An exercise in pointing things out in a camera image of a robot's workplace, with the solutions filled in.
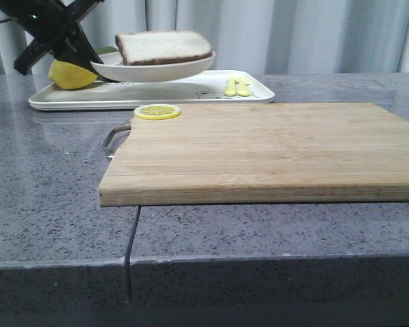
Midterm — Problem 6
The right yellow utensil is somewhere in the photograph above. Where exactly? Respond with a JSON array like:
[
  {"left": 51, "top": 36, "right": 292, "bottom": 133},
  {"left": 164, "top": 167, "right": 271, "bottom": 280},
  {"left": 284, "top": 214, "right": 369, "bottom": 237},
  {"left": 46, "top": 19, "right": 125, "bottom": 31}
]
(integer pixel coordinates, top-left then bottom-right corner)
[{"left": 233, "top": 76, "right": 252, "bottom": 97}]

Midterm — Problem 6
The lemon slice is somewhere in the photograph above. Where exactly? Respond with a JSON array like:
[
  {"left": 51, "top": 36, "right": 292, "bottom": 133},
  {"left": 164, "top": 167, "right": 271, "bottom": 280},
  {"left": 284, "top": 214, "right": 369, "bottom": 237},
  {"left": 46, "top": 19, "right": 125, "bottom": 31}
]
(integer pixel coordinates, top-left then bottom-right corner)
[{"left": 134, "top": 104, "right": 181, "bottom": 120}]

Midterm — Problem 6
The green lime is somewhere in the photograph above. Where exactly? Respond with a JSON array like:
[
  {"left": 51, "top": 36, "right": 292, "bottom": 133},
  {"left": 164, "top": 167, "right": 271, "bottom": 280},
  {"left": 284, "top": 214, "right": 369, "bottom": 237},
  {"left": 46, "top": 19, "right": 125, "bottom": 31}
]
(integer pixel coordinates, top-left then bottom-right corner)
[{"left": 96, "top": 46, "right": 118, "bottom": 55}]

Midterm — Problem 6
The white round plate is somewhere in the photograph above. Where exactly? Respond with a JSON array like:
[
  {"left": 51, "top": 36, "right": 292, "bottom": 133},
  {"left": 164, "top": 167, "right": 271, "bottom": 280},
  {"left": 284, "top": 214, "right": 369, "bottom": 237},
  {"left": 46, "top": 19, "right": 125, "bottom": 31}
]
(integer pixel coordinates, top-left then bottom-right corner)
[{"left": 91, "top": 52, "right": 215, "bottom": 82}]

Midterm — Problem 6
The left yellow utensil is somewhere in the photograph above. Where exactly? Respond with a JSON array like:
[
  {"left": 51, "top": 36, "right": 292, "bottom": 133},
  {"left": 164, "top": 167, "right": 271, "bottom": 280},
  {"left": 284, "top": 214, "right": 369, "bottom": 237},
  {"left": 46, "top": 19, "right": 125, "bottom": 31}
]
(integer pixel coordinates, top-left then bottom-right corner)
[{"left": 224, "top": 78, "right": 237, "bottom": 97}]

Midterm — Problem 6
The wooden cutting board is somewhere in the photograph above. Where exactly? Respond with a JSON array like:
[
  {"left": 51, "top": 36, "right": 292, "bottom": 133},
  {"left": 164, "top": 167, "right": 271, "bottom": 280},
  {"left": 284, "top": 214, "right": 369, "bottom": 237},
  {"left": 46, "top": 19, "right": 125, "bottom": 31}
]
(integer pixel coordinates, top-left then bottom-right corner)
[{"left": 99, "top": 103, "right": 409, "bottom": 206}]

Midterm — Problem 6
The bread slice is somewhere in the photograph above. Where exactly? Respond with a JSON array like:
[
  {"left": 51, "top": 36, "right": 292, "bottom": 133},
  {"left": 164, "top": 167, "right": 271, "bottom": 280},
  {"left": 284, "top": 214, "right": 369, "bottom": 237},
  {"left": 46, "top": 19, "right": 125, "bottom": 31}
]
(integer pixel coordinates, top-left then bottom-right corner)
[{"left": 115, "top": 31, "right": 212, "bottom": 65}]

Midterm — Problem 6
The yellow utensil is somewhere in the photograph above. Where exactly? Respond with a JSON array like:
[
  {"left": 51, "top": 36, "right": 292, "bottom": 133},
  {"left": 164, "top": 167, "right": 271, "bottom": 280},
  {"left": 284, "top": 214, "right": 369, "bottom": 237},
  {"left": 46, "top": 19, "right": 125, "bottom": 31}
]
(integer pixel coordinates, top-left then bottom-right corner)
[
  {"left": 224, "top": 78, "right": 237, "bottom": 97},
  {"left": 233, "top": 76, "right": 252, "bottom": 97}
]

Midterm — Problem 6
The white rectangular tray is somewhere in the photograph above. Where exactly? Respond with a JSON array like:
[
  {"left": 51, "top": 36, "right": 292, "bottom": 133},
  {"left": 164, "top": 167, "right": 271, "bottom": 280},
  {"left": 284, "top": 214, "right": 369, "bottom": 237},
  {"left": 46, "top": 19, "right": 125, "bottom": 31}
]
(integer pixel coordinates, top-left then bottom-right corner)
[{"left": 29, "top": 70, "right": 275, "bottom": 111}]

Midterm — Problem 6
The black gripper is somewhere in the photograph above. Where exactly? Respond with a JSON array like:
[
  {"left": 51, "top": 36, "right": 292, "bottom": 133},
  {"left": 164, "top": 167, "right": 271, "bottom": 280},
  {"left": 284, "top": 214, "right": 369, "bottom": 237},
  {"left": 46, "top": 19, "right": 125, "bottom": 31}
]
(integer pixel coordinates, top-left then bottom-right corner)
[{"left": 0, "top": 0, "right": 103, "bottom": 75}]

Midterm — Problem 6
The yellow lemon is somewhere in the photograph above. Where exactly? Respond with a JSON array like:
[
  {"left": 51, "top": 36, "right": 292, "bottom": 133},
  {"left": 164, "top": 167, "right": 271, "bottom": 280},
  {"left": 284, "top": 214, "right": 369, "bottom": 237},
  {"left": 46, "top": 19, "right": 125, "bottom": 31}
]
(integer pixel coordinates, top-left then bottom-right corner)
[{"left": 48, "top": 60, "right": 97, "bottom": 90}]

